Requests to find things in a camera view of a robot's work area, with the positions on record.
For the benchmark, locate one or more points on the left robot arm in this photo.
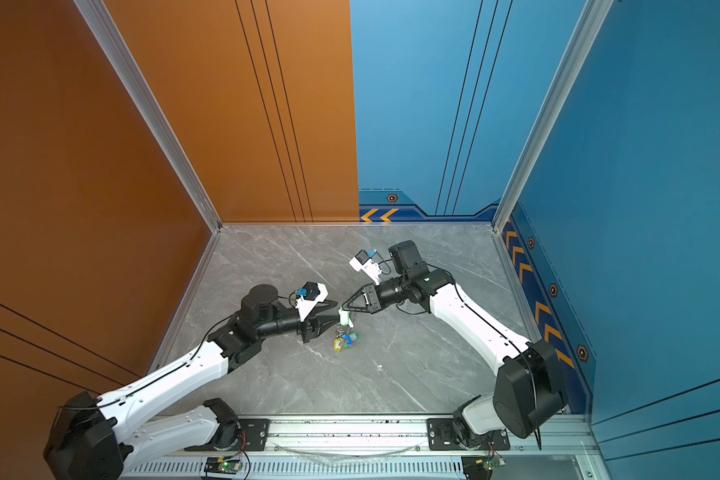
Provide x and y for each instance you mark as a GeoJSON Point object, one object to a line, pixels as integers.
{"type": "Point", "coordinates": [102, 437]}

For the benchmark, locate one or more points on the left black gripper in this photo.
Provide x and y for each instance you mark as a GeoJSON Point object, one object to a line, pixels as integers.
{"type": "Point", "coordinates": [315, 326]}

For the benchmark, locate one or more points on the green key tag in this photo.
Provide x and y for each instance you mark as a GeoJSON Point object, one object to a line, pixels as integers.
{"type": "Point", "coordinates": [345, 318]}

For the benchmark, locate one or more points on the left aluminium corner post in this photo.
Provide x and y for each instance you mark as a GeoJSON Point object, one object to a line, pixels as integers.
{"type": "Point", "coordinates": [102, 25]}

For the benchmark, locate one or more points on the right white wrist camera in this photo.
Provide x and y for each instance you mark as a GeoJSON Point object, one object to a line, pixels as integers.
{"type": "Point", "coordinates": [364, 261]}

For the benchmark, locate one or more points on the green circuit board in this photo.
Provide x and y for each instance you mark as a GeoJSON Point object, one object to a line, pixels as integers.
{"type": "Point", "coordinates": [226, 465]}
{"type": "Point", "coordinates": [489, 464]}

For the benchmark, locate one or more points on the aluminium front rail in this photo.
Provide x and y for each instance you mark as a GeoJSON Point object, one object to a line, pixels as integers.
{"type": "Point", "coordinates": [390, 446]}

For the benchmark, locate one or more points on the left green circuit board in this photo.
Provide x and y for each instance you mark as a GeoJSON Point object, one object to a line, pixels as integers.
{"type": "Point", "coordinates": [226, 465]}

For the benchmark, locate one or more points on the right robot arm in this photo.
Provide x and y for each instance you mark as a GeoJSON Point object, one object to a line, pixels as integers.
{"type": "Point", "coordinates": [530, 387]}

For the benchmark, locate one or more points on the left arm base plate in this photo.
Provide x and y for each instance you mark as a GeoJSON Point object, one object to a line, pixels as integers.
{"type": "Point", "coordinates": [249, 435]}

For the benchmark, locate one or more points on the aluminium corner post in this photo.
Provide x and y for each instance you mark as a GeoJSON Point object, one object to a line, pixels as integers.
{"type": "Point", "coordinates": [102, 25]}
{"type": "Point", "coordinates": [582, 39]}

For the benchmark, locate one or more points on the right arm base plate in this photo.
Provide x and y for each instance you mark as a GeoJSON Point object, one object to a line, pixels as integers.
{"type": "Point", "coordinates": [445, 434]}

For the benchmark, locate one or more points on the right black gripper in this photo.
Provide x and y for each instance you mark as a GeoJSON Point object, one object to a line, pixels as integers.
{"type": "Point", "coordinates": [372, 297]}

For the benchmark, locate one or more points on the right aluminium corner post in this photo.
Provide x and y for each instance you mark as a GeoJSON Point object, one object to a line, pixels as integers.
{"type": "Point", "coordinates": [582, 39]}

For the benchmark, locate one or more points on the right green circuit board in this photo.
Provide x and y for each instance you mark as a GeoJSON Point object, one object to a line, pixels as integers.
{"type": "Point", "coordinates": [489, 464]}

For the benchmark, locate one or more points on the grey metal key holder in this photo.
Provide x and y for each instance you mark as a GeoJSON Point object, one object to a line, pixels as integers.
{"type": "Point", "coordinates": [340, 331]}

